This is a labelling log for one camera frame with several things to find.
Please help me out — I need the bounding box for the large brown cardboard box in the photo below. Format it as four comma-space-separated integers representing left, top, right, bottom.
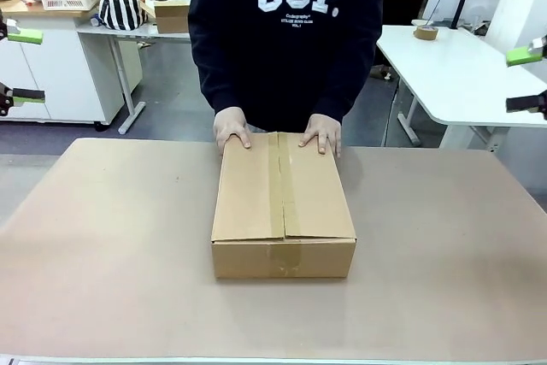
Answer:
210, 131, 358, 280

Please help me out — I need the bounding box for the person's right forearm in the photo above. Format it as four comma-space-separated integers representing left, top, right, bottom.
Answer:
191, 39, 250, 115

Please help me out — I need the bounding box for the person's left forearm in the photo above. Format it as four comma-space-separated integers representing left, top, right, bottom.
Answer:
314, 39, 379, 125

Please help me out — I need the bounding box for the small open cardboard box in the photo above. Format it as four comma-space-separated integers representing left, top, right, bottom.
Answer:
140, 0, 191, 34

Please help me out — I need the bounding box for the person's left hand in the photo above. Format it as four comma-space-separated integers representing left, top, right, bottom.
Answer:
297, 113, 343, 159

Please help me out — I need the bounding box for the person's right hand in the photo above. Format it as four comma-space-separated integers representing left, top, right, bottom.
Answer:
213, 107, 252, 156

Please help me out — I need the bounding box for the white cabinet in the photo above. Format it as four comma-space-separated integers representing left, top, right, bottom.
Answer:
0, 12, 144, 129

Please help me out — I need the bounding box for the white curved desk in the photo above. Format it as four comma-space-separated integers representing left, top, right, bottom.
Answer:
375, 22, 547, 153

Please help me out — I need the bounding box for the brown packing tape roll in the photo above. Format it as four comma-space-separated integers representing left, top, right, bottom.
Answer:
412, 25, 440, 42

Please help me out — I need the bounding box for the white folding table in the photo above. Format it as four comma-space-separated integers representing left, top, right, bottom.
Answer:
76, 21, 192, 135

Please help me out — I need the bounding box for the person in black sweatshirt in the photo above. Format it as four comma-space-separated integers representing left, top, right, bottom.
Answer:
187, 0, 390, 134

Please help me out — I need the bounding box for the brown tape strip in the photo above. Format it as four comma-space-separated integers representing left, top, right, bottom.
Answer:
267, 132, 305, 277

